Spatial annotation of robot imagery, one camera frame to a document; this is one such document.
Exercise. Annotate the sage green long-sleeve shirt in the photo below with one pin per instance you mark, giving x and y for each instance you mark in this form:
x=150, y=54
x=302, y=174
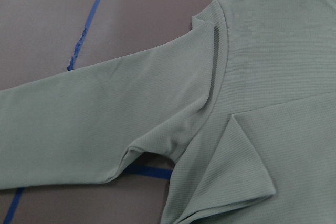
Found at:
x=243, y=104

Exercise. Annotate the blue tape line lengthwise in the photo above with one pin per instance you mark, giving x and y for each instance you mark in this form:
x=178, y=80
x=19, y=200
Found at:
x=13, y=206

